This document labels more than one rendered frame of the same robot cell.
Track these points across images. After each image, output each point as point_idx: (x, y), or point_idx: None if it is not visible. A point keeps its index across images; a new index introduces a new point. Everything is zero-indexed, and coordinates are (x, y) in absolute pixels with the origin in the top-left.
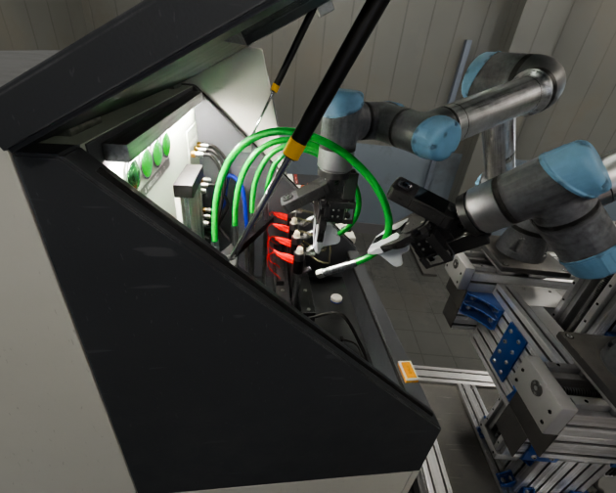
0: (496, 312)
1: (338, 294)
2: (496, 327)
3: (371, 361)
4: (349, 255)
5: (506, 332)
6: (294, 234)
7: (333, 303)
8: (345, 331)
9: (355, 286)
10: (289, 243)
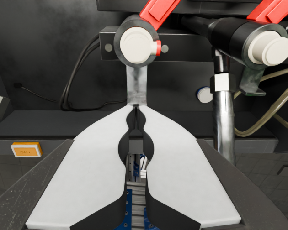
0: (149, 224)
1: (210, 99)
2: (143, 213)
3: (101, 110)
4: (264, 139)
5: (129, 220)
6: (269, 39)
7: (198, 89)
8: (147, 93)
9: (203, 127)
10: (258, 16)
